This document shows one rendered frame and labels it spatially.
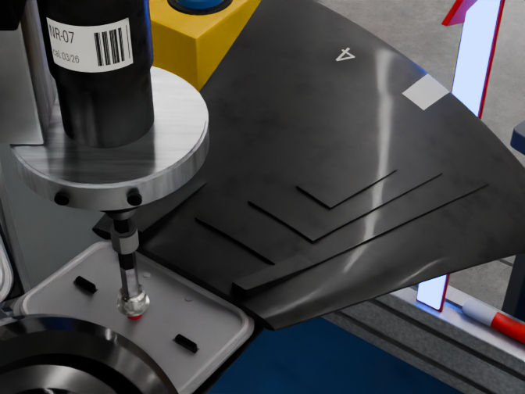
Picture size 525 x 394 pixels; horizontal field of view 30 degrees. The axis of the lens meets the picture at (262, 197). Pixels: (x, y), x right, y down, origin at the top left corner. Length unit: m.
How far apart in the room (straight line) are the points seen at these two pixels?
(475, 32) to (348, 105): 0.16
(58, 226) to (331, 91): 1.09
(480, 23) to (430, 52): 2.01
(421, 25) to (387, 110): 2.24
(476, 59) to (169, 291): 0.33
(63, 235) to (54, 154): 1.29
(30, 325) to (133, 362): 0.04
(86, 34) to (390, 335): 0.64
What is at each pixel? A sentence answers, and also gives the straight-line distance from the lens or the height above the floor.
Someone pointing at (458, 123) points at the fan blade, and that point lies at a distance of 0.58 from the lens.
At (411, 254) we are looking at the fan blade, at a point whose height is 1.17.
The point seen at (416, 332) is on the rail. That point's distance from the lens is 0.89.
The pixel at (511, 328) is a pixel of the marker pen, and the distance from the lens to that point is 0.85.
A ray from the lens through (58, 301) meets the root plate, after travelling 0.43.
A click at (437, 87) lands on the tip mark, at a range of 0.59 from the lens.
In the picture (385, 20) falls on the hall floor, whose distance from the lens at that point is 2.79.
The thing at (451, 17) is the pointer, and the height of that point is 1.18.
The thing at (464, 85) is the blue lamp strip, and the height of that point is 1.10.
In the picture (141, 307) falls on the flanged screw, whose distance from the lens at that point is 0.41.
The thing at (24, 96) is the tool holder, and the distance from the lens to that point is 0.33.
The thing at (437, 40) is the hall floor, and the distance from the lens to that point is 2.73.
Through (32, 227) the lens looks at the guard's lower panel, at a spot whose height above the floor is 0.44.
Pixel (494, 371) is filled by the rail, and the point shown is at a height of 0.83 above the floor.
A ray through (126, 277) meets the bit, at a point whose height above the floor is 1.22.
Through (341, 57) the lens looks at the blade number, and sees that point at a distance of 0.58.
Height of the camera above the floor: 1.51
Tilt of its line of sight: 43 degrees down
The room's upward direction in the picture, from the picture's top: straight up
